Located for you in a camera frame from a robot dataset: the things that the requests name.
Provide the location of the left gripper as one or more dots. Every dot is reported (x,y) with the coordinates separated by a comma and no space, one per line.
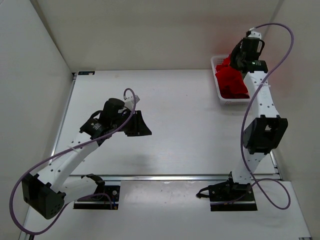
(140,126)

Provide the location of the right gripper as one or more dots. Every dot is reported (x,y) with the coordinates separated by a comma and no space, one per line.
(236,52)

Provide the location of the red t shirt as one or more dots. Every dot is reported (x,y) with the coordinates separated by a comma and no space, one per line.
(230,81)

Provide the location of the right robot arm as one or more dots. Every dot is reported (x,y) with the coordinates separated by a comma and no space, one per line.
(257,139)

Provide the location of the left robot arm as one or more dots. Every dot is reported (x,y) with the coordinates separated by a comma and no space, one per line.
(47,191)

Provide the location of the white plastic basket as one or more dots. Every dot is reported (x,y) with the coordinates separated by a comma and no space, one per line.
(215,60)

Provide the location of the dark label sticker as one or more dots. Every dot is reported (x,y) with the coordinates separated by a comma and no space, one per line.
(86,73)

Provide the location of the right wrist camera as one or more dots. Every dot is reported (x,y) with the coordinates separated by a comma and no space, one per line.
(253,33)

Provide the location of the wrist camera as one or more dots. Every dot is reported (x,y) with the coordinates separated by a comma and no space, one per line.
(129,102)
(253,33)

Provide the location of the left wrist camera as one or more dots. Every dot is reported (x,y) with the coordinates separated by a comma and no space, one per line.
(129,102)

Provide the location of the aluminium table rail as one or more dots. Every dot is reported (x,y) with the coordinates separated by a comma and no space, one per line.
(165,178)

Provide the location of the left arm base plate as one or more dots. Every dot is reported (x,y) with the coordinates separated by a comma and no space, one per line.
(108,201)

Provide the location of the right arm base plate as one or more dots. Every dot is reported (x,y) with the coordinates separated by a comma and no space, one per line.
(222,199)

